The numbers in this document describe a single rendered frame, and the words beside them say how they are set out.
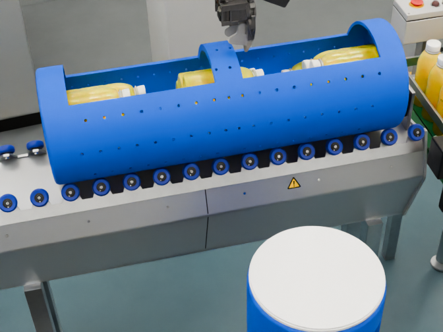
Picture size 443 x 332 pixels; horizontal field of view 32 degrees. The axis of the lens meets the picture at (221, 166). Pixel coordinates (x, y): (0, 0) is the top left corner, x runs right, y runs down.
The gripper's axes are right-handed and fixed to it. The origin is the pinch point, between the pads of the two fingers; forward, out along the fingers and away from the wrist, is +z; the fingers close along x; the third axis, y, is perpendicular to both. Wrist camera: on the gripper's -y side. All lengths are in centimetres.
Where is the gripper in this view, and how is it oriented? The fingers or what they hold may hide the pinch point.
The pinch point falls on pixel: (248, 45)
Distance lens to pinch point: 187.4
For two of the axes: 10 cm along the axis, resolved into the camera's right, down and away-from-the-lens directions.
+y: -9.7, 1.7, -1.5
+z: 0.3, 7.5, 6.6
